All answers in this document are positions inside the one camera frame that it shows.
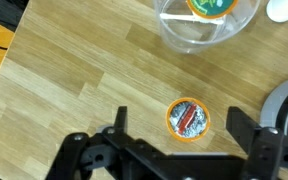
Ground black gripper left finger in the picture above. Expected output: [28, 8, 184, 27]
[114, 106, 128, 133]

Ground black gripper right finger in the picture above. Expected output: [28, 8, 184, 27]
[226, 106, 261, 154]

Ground orange rim coffee pod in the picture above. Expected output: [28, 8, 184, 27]
[165, 97, 211, 142]

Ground black coffee machine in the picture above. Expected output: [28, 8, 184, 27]
[260, 80, 288, 136]

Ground clear glass container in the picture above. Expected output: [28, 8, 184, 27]
[152, 0, 261, 54]

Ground green lid coffee pod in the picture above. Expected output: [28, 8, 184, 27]
[186, 0, 239, 19]

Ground white cup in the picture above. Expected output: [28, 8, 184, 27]
[266, 0, 288, 23]

